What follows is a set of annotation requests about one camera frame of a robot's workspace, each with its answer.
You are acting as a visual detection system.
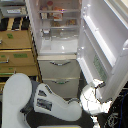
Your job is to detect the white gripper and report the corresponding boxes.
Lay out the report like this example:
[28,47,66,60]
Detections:
[80,79,110,115]

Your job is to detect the white fridge door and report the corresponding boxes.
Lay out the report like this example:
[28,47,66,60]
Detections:
[77,0,128,102]

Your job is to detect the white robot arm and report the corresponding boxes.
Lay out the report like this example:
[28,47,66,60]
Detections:
[1,73,111,128]

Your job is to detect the lower fridge drawer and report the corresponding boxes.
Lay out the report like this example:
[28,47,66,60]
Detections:
[44,79,79,98]

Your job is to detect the fridge drawer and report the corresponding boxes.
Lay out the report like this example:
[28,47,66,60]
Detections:
[38,56,81,79]
[44,79,79,98]

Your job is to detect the upper fridge drawer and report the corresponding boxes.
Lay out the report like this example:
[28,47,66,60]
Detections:
[38,56,81,79]

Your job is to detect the white fridge body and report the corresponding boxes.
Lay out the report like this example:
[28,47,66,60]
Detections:
[25,0,83,100]

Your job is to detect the wooden drawer cabinet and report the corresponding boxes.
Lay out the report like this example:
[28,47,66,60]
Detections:
[0,17,41,95]

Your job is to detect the food items on shelf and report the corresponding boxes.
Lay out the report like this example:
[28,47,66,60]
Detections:
[39,0,79,29]

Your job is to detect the grey device on cabinet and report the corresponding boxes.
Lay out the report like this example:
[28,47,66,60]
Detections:
[0,6,27,17]

